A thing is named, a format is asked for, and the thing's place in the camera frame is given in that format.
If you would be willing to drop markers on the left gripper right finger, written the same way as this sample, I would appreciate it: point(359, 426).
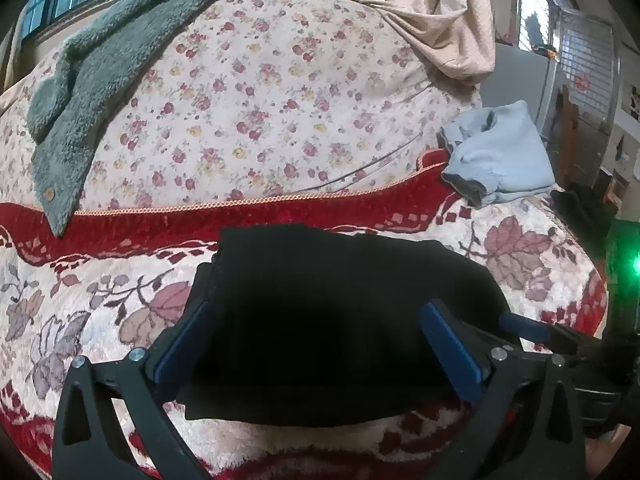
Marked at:
point(525, 422)

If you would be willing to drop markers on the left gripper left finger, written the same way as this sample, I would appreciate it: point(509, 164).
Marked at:
point(88, 440)

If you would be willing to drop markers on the black pants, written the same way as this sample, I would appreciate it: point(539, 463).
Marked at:
point(310, 328)

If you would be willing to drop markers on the right hand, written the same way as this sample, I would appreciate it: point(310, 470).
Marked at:
point(599, 452)

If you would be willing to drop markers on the red patterned blanket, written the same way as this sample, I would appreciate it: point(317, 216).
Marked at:
point(118, 278)

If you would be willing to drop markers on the light blue folded garment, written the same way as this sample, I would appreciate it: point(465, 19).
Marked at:
point(496, 155)

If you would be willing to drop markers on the teal fleece garment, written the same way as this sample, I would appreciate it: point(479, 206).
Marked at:
point(95, 68)

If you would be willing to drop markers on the floral quilt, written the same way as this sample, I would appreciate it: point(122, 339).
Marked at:
point(258, 98)

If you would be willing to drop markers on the beige curtain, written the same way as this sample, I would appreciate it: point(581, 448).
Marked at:
point(456, 36)

